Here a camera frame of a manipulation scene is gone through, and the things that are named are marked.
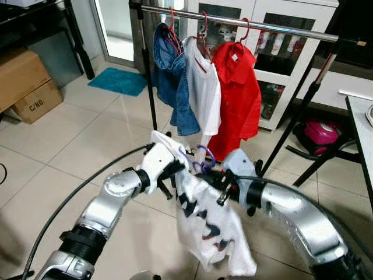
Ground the red clothes hanger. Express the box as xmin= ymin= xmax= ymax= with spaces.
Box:
xmin=196 ymin=12 xmax=212 ymax=59
xmin=165 ymin=6 xmax=182 ymax=54
xmin=236 ymin=17 xmax=252 ymax=46

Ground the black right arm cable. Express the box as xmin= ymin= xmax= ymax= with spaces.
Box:
xmin=230 ymin=174 xmax=373 ymax=263

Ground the teal floor mat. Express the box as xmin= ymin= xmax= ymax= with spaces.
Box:
xmin=87 ymin=67 xmax=148 ymax=97

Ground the silver clothes rack rail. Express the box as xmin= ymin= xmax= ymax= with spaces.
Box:
xmin=140 ymin=5 xmax=340 ymax=43

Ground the blue denim garment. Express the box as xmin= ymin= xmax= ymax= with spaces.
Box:
xmin=153 ymin=23 xmax=200 ymax=136

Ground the black appliance with gold label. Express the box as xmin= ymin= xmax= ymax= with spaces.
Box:
xmin=335 ymin=0 xmax=373 ymax=66

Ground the grey board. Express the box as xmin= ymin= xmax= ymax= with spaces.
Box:
xmin=26 ymin=32 xmax=83 ymax=88

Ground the white framed glass door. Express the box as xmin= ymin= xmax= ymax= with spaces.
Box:
xmin=92 ymin=0 xmax=146 ymax=66

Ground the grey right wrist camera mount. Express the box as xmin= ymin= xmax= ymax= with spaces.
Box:
xmin=221 ymin=149 xmax=257 ymax=196

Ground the white shirt with dark print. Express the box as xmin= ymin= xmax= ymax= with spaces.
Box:
xmin=150 ymin=131 xmax=258 ymax=278

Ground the white shirt with red trim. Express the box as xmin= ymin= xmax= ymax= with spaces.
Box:
xmin=184 ymin=36 xmax=223 ymax=148

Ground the cardboard box printed C/NO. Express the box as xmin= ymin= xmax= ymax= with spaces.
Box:
xmin=12 ymin=79 xmax=64 ymax=124

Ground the black clothes rack frame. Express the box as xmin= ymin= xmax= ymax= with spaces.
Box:
xmin=128 ymin=0 xmax=373 ymax=188

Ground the white drawer unit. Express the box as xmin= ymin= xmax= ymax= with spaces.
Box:
xmin=308 ymin=58 xmax=373 ymax=111

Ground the purple clothes hanger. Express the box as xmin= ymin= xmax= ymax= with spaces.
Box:
xmin=185 ymin=145 xmax=217 ymax=176

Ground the grey robot leg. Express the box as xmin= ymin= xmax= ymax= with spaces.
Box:
xmin=129 ymin=269 xmax=164 ymax=280

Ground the pink vacuum cleaner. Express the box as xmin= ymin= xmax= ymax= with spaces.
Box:
xmin=293 ymin=120 xmax=343 ymax=157

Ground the large plain cardboard box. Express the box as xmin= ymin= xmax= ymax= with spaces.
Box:
xmin=0 ymin=48 xmax=53 ymax=113

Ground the black shelf table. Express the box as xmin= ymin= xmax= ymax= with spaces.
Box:
xmin=0 ymin=0 xmax=96 ymax=81

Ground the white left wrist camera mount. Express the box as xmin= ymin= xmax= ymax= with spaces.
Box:
xmin=140 ymin=145 xmax=174 ymax=188

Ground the red collared shirt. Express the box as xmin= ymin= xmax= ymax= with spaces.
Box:
xmin=207 ymin=42 xmax=262 ymax=162

